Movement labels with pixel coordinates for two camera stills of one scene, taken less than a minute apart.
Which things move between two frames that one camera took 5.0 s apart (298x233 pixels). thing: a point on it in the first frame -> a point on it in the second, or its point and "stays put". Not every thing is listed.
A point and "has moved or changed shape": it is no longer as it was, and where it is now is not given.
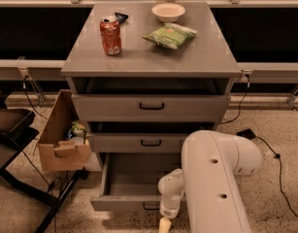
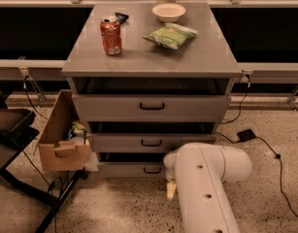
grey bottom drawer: [131, 181] has moved or changed shape
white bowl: [168, 12] stays put
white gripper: [169, 212] -> [170, 166]
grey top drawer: [151, 108] stays put
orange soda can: [110, 28] stays put
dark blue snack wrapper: [120, 17] stays put
